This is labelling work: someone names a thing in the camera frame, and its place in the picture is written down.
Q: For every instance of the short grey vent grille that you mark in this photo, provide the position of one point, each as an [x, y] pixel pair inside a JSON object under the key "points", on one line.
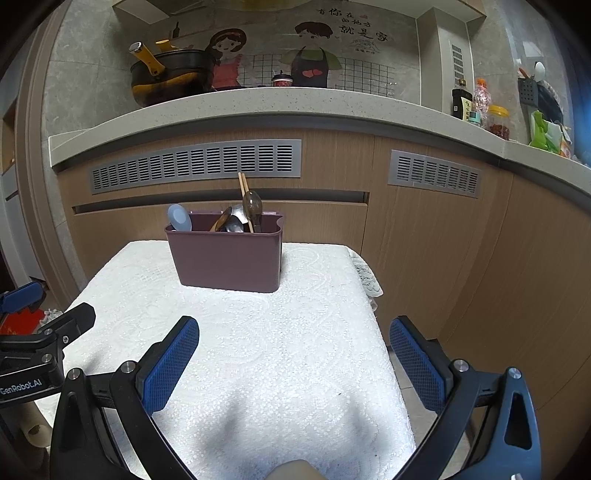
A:
{"points": [[434, 173]]}

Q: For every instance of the white lace tablecloth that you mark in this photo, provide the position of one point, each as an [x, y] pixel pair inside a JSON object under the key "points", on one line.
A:
{"points": [[277, 346]]}

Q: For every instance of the dark soy sauce bottle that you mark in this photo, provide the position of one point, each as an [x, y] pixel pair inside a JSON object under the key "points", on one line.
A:
{"points": [[461, 104]]}

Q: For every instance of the orange-capped plastic bottle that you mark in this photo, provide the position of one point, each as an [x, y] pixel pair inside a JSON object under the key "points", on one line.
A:
{"points": [[482, 97]]}

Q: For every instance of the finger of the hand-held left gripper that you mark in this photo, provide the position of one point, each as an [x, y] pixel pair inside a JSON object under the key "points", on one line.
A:
{"points": [[23, 297], [76, 318]]}

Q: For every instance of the long grey vent grille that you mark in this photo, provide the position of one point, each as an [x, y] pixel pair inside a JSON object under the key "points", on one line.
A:
{"points": [[194, 166]]}

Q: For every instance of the white shoe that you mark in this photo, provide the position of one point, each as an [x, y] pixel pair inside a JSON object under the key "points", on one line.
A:
{"points": [[50, 315]]}

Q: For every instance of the narrow white vent grille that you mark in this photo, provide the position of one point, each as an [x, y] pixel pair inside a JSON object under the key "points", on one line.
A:
{"points": [[456, 62]]}

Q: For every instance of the red bag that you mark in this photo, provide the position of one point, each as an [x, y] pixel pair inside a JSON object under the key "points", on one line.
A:
{"points": [[18, 325]]}

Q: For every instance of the red can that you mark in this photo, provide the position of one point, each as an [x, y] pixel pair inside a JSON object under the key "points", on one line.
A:
{"points": [[281, 81]]}

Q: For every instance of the purple plastic utensil holder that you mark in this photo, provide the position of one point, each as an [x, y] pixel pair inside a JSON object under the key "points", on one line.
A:
{"points": [[221, 263]]}

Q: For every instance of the bamboo chopstick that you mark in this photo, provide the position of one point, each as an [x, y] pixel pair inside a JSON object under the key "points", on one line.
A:
{"points": [[245, 184], [240, 181]]}

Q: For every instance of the light blue spoon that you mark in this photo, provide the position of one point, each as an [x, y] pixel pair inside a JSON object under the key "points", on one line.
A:
{"points": [[180, 217]]}

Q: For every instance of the green packet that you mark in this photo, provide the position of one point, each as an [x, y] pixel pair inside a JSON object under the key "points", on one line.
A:
{"points": [[547, 134]]}

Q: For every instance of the white ladle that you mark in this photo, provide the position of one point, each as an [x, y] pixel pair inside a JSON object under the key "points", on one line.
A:
{"points": [[541, 69]]}

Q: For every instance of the grey wall utensil rack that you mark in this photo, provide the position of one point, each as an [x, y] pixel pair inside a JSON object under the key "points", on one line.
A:
{"points": [[528, 92]]}

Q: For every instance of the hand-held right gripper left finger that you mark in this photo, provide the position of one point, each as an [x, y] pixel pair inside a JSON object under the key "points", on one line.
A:
{"points": [[171, 364]]}

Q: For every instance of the yellow-lidded chili jar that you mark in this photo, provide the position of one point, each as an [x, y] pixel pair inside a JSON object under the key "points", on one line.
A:
{"points": [[498, 124]]}

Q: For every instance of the metal spoon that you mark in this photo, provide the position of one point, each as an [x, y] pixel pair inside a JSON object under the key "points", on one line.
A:
{"points": [[236, 214]]}

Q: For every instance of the cartoon wall poster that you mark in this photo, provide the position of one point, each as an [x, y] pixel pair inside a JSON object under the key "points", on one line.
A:
{"points": [[258, 64]]}

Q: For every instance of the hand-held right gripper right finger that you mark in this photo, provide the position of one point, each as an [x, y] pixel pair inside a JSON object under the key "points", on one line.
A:
{"points": [[415, 364]]}

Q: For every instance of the wooden base cabinet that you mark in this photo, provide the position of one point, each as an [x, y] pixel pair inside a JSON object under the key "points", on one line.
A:
{"points": [[425, 258]]}

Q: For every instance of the orange packet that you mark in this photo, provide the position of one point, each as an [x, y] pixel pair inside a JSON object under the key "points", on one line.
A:
{"points": [[566, 147]]}

